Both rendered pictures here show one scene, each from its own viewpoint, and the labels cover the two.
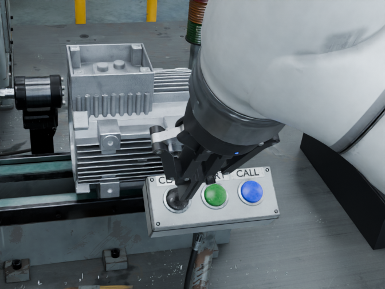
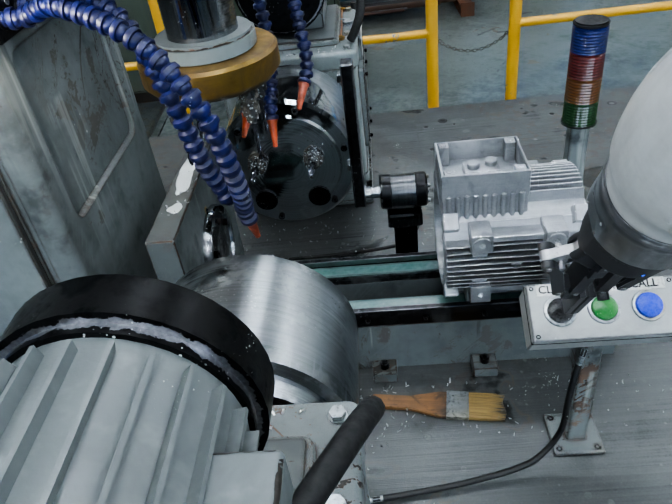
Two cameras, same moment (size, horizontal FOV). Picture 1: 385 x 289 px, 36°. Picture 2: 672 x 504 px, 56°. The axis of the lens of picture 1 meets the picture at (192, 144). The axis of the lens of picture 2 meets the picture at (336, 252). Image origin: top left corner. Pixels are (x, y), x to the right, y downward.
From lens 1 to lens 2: 5 cm
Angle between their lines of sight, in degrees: 19
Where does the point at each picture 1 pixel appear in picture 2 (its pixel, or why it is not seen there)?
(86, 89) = (457, 190)
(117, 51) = (488, 146)
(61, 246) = (428, 349)
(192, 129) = (589, 248)
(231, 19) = (654, 147)
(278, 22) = not seen: outside the picture
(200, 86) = (605, 209)
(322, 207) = not seen: outside the picture
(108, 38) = (468, 121)
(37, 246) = (404, 348)
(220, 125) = (627, 250)
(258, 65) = not seen: outside the picture
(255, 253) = (646, 368)
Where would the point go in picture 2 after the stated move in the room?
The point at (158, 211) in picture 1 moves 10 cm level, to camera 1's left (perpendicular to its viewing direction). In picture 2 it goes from (538, 323) to (453, 311)
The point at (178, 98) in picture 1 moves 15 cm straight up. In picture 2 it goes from (557, 196) to (569, 95)
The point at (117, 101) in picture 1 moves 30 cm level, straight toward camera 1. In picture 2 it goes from (490, 201) to (495, 363)
